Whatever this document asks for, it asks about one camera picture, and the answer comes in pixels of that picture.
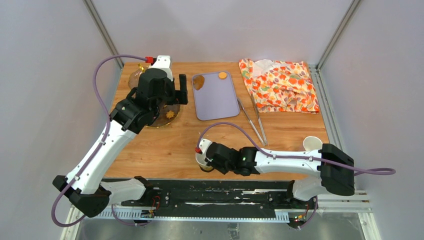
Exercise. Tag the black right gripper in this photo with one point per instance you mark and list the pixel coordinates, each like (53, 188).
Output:
(214, 165)

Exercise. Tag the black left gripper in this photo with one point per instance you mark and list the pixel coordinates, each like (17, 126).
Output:
(178, 96)

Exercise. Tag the small orange shell cookie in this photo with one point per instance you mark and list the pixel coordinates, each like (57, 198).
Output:
(170, 114)

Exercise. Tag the three-tier glass cake stand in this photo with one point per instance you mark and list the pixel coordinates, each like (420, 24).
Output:
(161, 119)

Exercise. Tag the pink mug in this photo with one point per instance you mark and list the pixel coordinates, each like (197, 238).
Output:
(311, 143)

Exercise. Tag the light green mug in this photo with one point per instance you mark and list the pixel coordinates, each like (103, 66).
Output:
(201, 159)

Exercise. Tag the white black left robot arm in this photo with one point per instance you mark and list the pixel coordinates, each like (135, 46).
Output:
(84, 186)

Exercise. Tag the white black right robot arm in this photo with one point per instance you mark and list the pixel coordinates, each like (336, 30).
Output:
(329, 169)

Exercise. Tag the yellow chick coaster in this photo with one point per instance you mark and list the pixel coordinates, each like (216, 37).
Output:
(206, 169)

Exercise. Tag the brown cookie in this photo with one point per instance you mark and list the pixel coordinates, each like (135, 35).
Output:
(198, 82)

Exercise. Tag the lavender dessert tray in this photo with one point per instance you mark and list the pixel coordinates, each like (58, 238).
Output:
(217, 98)

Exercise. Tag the orange round tart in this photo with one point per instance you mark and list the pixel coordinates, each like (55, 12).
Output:
(222, 75)

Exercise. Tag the floral orange cloth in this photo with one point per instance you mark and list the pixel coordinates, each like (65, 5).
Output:
(280, 86)

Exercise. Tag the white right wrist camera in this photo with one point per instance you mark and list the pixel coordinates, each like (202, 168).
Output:
(202, 148)

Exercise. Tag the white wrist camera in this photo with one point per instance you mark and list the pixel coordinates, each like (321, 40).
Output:
(164, 63)
(202, 148)

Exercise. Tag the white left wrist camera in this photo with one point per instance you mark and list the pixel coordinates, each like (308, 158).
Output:
(164, 63)

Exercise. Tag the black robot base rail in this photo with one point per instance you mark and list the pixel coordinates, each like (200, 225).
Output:
(220, 200)

